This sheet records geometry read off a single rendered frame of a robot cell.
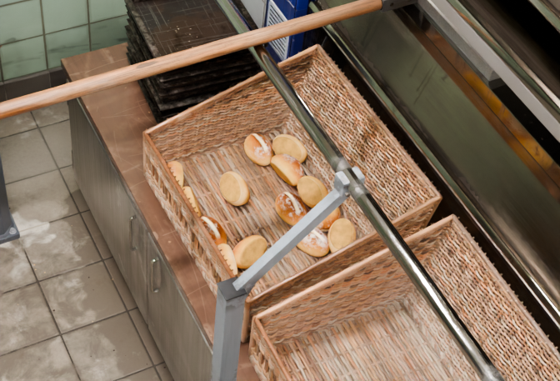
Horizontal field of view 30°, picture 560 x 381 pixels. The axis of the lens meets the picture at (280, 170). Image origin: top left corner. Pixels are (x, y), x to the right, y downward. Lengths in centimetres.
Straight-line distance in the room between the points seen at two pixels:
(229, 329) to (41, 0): 169
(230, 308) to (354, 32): 80
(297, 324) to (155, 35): 84
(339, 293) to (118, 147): 75
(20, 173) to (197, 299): 120
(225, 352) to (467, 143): 65
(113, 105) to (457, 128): 99
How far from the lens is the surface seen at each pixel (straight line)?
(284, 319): 223
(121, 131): 272
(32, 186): 339
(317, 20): 210
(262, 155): 261
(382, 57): 238
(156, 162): 249
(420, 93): 229
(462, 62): 213
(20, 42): 351
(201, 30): 268
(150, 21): 270
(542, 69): 179
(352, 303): 232
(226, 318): 198
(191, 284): 241
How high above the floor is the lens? 252
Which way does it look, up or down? 47 degrees down
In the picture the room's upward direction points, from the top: 7 degrees clockwise
